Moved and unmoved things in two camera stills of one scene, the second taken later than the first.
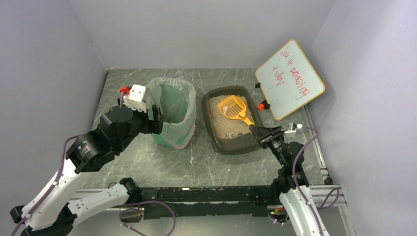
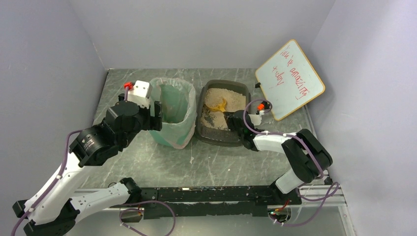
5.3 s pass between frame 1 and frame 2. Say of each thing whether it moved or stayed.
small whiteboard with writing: stayed
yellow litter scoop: moved
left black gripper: stayed
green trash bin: stayed
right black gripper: moved
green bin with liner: stayed
